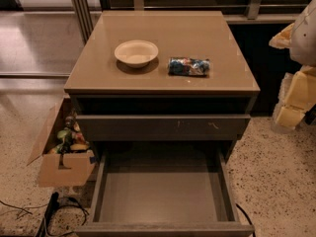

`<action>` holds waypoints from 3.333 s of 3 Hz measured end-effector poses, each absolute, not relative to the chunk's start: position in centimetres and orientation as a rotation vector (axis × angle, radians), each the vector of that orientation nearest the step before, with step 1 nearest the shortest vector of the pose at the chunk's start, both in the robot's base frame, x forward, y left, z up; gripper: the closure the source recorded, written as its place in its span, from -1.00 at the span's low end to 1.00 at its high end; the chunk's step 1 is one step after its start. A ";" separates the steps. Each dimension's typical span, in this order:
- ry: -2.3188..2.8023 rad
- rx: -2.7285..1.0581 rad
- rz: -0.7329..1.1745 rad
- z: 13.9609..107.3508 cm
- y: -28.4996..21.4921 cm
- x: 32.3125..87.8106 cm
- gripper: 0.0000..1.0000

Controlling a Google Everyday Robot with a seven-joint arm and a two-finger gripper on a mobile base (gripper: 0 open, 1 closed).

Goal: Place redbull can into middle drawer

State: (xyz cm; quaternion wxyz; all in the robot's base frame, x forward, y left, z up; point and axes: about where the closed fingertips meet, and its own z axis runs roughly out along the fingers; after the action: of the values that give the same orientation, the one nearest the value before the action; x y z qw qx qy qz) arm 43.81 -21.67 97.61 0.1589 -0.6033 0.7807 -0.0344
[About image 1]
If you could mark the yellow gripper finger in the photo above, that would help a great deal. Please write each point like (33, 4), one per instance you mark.
(282, 39)
(297, 96)

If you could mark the blue redbull can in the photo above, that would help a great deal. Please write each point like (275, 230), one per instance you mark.
(185, 66)

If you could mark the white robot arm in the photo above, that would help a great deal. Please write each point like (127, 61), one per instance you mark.
(302, 45)

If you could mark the grey drawer cabinet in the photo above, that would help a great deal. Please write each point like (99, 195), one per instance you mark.
(100, 85)

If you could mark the white paper bowl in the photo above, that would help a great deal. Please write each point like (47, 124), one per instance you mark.
(136, 53)

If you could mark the colourful toys in box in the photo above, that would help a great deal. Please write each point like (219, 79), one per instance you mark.
(71, 139)

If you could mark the brown cardboard box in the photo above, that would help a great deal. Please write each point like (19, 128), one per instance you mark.
(60, 170)

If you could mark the black power strip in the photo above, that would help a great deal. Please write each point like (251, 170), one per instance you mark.
(50, 210)

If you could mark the metal window frame post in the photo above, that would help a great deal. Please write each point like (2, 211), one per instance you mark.
(82, 12)

